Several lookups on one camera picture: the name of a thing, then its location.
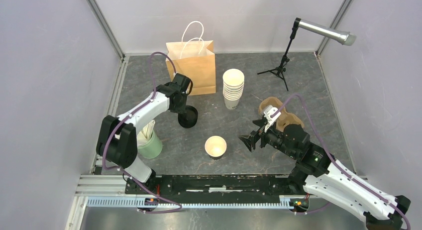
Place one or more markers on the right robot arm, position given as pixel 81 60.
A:
pixel 319 173

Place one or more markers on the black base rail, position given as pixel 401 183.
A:
pixel 217 189

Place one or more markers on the stack of white paper cups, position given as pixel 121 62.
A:
pixel 233 85

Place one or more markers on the black sleeved paper cup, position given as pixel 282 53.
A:
pixel 215 147

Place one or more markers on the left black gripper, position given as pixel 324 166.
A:
pixel 180 109

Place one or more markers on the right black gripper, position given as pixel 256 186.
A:
pixel 250 140

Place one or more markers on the brown paper bag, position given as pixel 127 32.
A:
pixel 196 60

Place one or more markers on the silver cylindrical lamp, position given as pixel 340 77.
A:
pixel 342 37

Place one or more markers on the stack of black lids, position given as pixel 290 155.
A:
pixel 189 118

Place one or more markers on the black tripod stand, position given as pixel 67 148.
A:
pixel 279 70

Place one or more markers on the brown pulp cup carrier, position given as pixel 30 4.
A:
pixel 285 117

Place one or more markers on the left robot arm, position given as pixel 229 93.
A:
pixel 117 141

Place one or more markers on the green cup holder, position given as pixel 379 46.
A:
pixel 152 148

